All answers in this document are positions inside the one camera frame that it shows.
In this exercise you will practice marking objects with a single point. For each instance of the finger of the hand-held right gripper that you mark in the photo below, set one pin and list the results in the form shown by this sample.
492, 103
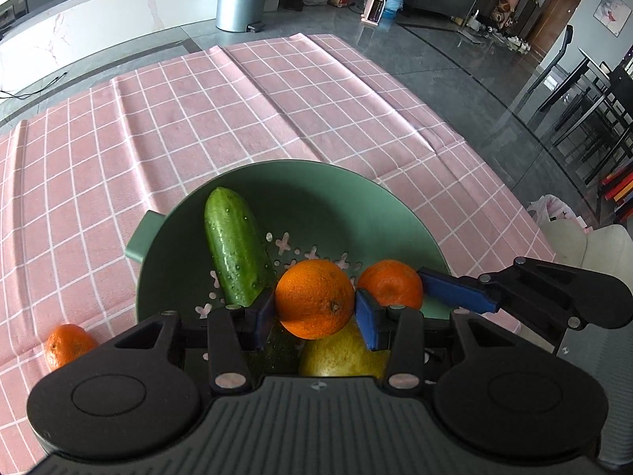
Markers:
455, 291

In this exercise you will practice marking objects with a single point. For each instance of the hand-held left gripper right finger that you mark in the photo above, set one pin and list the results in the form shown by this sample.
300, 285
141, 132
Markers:
370, 321

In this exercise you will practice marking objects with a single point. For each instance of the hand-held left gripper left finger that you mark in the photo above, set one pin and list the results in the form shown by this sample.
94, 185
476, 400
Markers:
264, 319

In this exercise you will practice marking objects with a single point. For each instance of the small tangerine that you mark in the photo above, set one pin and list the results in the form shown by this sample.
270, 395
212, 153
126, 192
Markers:
390, 282
67, 346

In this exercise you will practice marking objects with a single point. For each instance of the large orange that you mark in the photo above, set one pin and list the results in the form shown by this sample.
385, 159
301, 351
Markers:
311, 297

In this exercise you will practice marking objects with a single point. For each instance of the green colander bowl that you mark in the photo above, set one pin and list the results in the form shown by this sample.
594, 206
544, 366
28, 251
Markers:
321, 198

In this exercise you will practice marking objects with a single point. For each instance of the yellow-green pear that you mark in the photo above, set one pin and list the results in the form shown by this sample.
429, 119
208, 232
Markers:
336, 356

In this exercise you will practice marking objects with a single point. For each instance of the white sofa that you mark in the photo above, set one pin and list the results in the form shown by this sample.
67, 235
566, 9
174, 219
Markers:
593, 247

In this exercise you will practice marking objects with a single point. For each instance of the green cucumber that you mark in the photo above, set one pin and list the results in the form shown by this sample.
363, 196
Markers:
232, 242

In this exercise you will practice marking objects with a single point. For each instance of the black dining chair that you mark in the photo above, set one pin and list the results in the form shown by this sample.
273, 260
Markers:
613, 109
564, 54

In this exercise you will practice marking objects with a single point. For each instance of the pink checked tablecloth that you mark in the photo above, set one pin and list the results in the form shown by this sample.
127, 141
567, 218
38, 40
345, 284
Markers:
247, 109

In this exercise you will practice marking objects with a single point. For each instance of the dark dining table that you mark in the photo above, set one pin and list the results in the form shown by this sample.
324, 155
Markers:
593, 62

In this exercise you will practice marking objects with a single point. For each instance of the brown door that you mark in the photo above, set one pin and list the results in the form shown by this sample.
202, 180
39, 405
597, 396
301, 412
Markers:
556, 20

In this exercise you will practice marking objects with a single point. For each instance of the pink space heater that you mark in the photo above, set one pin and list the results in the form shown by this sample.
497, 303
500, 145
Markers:
373, 7

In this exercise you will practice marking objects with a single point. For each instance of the white marble TV cabinet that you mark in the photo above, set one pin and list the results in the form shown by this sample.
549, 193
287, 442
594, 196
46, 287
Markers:
99, 24

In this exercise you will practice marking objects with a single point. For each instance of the framed wall picture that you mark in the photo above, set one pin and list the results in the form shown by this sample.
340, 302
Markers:
612, 12

